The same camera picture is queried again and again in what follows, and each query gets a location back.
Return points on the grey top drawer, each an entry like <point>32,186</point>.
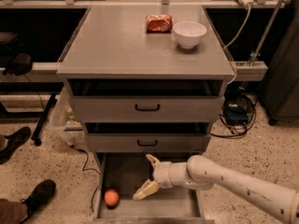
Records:
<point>145,100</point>

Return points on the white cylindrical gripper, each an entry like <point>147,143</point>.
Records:
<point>162,174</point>

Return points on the grey open bottom drawer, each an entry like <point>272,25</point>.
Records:
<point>126,173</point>

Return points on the black shoe upper left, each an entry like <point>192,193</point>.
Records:
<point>10,143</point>

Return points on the white ceramic bowl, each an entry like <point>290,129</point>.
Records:
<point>189,34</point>

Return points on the grey drawer cabinet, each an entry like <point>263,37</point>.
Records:
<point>112,43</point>

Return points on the clear plastic bag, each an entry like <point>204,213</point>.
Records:
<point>63,121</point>

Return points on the grey metal pole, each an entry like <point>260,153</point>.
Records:
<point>255,54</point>

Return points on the black metal stand leg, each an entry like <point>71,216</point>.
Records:
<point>36,134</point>

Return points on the crushed red soda can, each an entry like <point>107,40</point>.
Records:
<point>159,23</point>

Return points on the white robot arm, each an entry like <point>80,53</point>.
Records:
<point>199,172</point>

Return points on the orange fruit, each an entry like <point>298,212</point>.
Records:
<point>111,197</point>

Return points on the black shoe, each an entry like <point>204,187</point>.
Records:
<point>10,143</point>
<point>40,196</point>

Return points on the dark brown rounded object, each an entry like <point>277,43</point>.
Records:
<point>20,65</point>

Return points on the grey middle drawer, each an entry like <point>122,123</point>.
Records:
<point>147,137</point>

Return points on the black shoe lower left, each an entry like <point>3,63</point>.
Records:
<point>40,196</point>

